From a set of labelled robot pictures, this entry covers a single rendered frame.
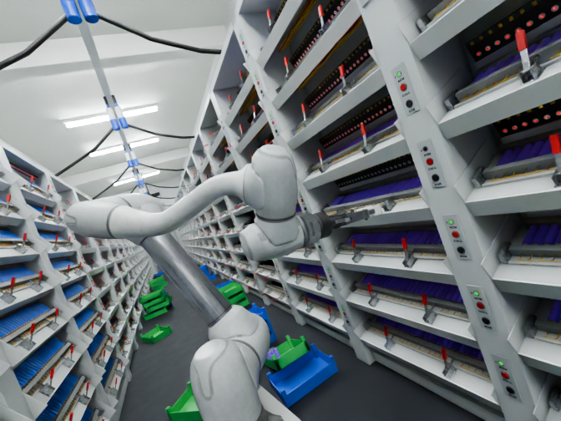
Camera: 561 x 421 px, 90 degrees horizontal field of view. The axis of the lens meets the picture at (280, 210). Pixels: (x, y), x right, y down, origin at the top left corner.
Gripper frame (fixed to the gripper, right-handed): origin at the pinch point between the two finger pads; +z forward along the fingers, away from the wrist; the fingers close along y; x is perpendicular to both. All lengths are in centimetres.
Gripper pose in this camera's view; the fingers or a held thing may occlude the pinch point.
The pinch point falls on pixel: (368, 211)
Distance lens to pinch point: 91.8
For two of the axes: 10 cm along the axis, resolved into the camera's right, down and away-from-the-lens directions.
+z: 8.9, -2.1, 4.0
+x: -2.4, -9.7, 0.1
